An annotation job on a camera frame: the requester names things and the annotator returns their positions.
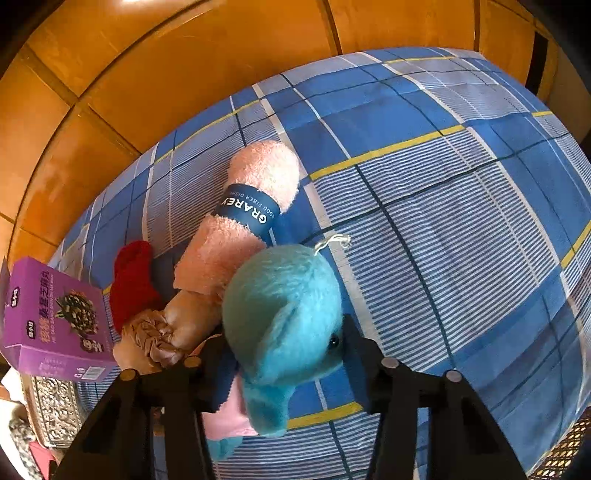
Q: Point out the ornate metal tissue box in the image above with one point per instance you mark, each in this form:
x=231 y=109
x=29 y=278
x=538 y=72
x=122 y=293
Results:
x=55 y=406

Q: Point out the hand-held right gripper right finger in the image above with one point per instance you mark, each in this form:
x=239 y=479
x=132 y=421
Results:
x=362 y=369

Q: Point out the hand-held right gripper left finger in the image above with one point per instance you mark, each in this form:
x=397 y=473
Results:
x=220 y=378

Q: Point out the pink towel roll blue band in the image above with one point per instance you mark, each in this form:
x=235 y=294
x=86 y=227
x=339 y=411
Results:
x=207 y=258

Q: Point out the blue plush toy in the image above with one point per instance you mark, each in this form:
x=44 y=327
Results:
x=281 y=314

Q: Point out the red sock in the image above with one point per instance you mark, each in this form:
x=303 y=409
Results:
x=134 y=281

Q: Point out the beige satin scrunchie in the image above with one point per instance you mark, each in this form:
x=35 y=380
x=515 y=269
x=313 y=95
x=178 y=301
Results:
x=147 y=337

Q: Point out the purple cardboard box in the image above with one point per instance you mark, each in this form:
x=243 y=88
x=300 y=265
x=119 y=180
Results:
x=51 y=314

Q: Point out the wooden panel cabinet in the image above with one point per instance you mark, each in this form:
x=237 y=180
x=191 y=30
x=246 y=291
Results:
x=161 y=69

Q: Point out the blue checkered bed sheet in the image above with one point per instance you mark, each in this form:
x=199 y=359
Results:
x=438 y=230

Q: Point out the pink cloth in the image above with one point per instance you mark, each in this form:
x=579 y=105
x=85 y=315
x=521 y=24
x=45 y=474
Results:
x=231 y=415

